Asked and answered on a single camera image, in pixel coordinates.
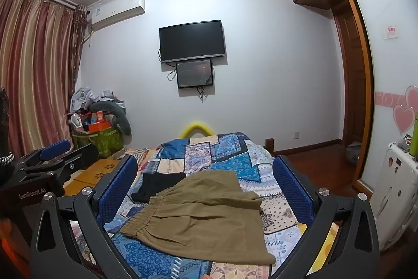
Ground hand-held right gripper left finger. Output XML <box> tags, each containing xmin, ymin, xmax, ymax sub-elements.
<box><xmin>29</xmin><ymin>155</ymin><xmax>138</xmax><ymax>279</ymax></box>

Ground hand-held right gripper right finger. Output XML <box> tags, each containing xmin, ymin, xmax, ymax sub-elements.
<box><xmin>269</xmin><ymin>155</ymin><xmax>381</xmax><ymax>279</ymax></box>

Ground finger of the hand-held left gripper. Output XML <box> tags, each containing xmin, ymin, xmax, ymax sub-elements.
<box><xmin>15</xmin><ymin>139</ymin><xmax>72</xmax><ymax>170</ymax></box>
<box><xmin>20</xmin><ymin>144</ymin><xmax>99</xmax><ymax>183</ymax></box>

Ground olive green pants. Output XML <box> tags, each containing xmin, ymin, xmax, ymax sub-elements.
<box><xmin>119</xmin><ymin>170</ymin><xmax>276</xmax><ymax>265</ymax></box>

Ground carved wooden board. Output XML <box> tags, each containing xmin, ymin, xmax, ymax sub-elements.
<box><xmin>63</xmin><ymin>158</ymin><xmax>121</xmax><ymax>198</ymax></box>

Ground green printed bag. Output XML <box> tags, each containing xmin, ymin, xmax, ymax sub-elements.
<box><xmin>72</xmin><ymin>125</ymin><xmax>126</xmax><ymax>158</ymax></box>

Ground black garment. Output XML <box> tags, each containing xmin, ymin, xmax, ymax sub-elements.
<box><xmin>131</xmin><ymin>172</ymin><xmax>187</xmax><ymax>204</ymax></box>

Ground orange box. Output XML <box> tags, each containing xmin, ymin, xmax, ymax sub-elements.
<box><xmin>88</xmin><ymin>121</ymin><xmax>112</xmax><ymax>132</ymax></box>

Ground pile of grey clothes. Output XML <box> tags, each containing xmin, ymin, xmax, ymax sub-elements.
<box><xmin>70</xmin><ymin>87</ymin><xmax>126</xmax><ymax>113</ymax></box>

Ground dark studded object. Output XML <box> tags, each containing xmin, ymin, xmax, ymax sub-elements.
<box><xmin>0</xmin><ymin>87</ymin><xmax>15</xmax><ymax>183</ymax></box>

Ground grey bolster pillow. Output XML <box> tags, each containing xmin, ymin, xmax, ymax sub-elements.
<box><xmin>90</xmin><ymin>101</ymin><xmax>132</xmax><ymax>137</ymax></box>

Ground person's orange clothing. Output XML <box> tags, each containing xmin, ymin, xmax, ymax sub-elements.
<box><xmin>0</xmin><ymin>218</ymin><xmax>33</xmax><ymax>279</ymax></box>

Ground patchwork printed blanket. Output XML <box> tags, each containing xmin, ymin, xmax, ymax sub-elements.
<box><xmin>70</xmin><ymin>131</ymin><xmax>340</xmax><ymax>279</ymax></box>

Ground striped pink curtain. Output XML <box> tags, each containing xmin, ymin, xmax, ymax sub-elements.
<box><xmin>0</xmin><ymin>0</ymin><xmax>89</xmax><ymax>158</ymax></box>

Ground yellow foam noodle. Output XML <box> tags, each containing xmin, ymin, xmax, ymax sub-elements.
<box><xmin>179</xmin><ymin>123</ymin><xmax>218</xmax><ymax>138</ymax></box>

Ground white cabinet with stickers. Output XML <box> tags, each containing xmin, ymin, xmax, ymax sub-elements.
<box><xmin>370</xmin><ymin>142</ymin><xmax>418</xmax><ymax>253</ymax></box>

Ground wardrobe with white sliding door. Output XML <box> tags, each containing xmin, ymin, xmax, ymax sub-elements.
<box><xmin>331</xmin><ymin>0</ymin><xmax>418</xmax><ymax>201</ymax></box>

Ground white air conditioner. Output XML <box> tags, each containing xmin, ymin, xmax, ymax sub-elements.
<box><xmin>88</xmin><ymin>0</ymin><xmax>146</xmax><ymax>31</ymax></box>

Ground black television cable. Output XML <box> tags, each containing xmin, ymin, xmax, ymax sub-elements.
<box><xmin>158</xmin><ymin>48</ymin><xmax>178</xmax><ymax>81</ymax></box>

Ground black monitor cable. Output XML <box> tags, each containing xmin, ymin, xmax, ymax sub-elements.
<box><xmin>196</xmin><ymin>86</ymin><xmax>210</xmax><ymax>103</ymax></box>

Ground small black wall monitor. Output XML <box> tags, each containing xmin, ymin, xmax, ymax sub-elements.
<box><xmin>176</xmin><ymin>59</ymin><xmax>214</xmax><ymax>89</ymax></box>

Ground black wall television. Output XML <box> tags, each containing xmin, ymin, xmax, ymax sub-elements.
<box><xmin>159</xmin><ymin>20</ymin><xmax>227</xmax><ymax>64</ymax></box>

